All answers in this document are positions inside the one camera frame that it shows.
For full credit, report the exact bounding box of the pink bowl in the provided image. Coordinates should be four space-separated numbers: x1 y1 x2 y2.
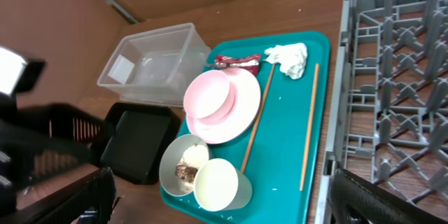
183 70 237 123

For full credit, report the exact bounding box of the teal plastic tray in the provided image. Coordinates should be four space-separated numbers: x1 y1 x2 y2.
160 31 330 223

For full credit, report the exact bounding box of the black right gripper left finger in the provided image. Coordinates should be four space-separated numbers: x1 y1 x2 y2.
0 166 118 224

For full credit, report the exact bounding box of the wooden chopstick left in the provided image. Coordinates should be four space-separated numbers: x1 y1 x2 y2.
241 64 276 174

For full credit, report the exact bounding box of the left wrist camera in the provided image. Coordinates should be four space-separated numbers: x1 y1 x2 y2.
1 46 46 97

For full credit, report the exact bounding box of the wooden chopstick right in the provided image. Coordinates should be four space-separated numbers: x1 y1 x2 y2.
300 64 320 192

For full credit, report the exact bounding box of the grey bowl with food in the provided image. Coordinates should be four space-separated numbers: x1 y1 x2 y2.
159 134 213 197

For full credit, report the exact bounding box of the clear plastic bin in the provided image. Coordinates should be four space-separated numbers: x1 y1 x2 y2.
97 22 211 107

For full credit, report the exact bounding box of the wooden chopstick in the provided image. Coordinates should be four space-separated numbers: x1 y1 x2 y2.
241 64 276 174
300 64 320 192

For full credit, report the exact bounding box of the grey dishwasher rack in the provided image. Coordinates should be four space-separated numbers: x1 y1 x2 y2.
314 0 447 223

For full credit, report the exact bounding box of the black tray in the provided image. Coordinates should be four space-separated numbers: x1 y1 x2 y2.
91 102 181 185

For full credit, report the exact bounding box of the white cup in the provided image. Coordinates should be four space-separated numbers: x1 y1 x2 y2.
193 158 253 212

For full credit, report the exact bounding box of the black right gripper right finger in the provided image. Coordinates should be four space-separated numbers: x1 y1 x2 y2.
330 169 447 224

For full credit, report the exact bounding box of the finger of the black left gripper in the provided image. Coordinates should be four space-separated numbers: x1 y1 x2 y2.
1 104 114 189

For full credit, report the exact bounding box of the red snack wrapper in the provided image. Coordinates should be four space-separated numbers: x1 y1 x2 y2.
206 54 261 76

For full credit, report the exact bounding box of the crumpled white napkin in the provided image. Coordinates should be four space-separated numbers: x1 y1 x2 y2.
264 43 308 80

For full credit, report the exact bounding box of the pink plate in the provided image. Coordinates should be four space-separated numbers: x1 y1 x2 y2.
186 68 261 144

